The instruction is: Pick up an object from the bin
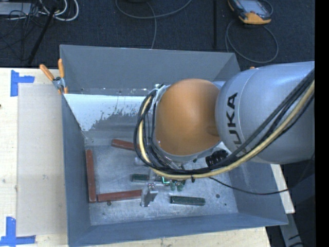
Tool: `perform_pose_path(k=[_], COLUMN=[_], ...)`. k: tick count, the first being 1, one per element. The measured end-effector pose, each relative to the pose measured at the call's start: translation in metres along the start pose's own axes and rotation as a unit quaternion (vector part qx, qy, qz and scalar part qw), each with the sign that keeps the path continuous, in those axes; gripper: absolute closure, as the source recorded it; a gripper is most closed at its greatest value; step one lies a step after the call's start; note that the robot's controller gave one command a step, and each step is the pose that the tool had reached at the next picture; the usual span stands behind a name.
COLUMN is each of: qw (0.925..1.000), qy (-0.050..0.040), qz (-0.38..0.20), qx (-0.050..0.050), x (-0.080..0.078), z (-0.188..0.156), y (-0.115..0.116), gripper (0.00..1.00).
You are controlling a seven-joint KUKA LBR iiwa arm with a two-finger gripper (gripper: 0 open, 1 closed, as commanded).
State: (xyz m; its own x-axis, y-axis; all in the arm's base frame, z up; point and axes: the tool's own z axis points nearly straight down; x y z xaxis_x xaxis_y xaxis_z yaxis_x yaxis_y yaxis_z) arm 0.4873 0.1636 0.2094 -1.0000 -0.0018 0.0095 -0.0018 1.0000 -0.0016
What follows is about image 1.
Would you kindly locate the dark green flat block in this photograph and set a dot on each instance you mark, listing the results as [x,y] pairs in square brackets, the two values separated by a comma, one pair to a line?
[140,177]
[187,201]

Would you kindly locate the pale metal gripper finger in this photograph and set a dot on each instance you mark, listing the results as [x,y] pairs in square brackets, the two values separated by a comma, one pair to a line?
[140,161]
[148,197]

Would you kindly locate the grey metal bin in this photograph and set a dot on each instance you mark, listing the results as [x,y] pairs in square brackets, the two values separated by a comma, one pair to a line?
[123,163]

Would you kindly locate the red-brown flat block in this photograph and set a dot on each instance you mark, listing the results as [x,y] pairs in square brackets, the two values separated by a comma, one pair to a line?
[118,196]
[90,176]
[123,144]

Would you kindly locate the pale flat board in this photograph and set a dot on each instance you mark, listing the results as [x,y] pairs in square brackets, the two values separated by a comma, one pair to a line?
[38,150]

